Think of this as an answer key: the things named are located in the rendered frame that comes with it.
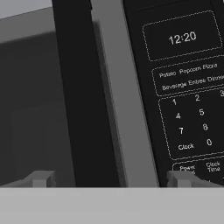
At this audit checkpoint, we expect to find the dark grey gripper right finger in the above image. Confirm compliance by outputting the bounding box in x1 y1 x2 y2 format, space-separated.
166 170 224 188

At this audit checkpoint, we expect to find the black microwave door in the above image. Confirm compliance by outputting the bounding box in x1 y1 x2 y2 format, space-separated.
0 0 130 188

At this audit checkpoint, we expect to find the black microwave oven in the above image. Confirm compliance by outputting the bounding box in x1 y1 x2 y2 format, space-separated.
122 0 224 188

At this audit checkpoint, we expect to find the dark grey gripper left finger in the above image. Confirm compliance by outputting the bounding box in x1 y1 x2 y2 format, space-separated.
0 170 56 188

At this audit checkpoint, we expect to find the grey microwave door handle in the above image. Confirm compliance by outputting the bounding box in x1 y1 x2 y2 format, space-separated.
89 0 160 188

